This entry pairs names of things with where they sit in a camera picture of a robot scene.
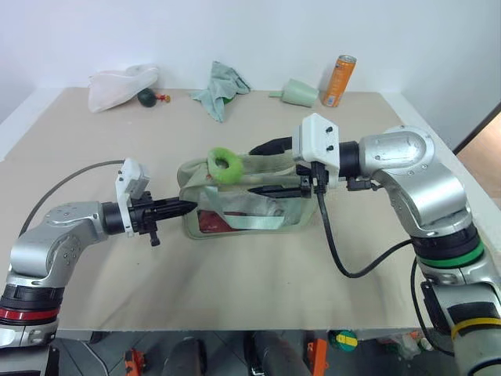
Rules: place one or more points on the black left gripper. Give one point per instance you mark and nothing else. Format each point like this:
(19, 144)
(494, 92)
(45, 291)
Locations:
(143, 217)

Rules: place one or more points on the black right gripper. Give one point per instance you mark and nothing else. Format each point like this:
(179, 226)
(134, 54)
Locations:
(309, 182)

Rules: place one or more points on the green clear zip pouch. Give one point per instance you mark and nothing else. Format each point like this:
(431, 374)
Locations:
(250, 219)

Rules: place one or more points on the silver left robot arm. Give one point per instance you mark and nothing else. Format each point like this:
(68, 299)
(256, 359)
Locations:
(58, 231)

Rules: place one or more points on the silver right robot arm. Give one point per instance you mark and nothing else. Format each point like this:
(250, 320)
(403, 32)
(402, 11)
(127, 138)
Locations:
(422, 184)

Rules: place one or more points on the red packet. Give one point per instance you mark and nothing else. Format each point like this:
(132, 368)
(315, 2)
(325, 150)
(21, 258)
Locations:
(211, 224)

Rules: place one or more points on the pale green plastic cup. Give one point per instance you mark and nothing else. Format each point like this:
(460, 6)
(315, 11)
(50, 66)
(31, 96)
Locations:
(299, 93)

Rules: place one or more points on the crumpled green cloth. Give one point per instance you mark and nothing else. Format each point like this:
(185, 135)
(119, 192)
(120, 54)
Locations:
(219, 90)

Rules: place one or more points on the orange drink can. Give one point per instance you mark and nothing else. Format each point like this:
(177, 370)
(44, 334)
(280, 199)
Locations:
(338, 80)

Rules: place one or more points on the small red yellow toy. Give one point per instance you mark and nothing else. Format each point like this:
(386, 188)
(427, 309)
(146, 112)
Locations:
(164, 98)

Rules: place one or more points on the dark green ball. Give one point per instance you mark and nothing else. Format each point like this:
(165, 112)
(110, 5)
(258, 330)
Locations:
(146, 98)

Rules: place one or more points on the white mesh bag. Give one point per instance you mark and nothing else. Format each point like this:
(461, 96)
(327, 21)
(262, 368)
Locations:
(113, 88)

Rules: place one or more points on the dark rounded shape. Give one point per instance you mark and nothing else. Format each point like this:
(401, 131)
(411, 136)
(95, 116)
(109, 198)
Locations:
(278, 354)
(186, 358)

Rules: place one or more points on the orange clamp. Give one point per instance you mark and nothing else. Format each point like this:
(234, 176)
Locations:
(135, 362)

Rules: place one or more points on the green yellow striped ball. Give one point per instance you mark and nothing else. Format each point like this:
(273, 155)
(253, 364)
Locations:
(344, 340)

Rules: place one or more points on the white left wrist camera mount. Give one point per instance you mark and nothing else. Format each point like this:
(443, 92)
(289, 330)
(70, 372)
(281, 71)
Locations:
(133, 176)

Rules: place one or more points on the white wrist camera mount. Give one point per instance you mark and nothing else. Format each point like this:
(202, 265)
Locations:
(133, 176)
(317, 137)

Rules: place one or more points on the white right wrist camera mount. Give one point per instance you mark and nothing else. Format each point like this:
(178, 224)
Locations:
(317, 137)

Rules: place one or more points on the orange bracket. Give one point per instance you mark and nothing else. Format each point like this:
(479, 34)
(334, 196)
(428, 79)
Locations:
(318, 356)

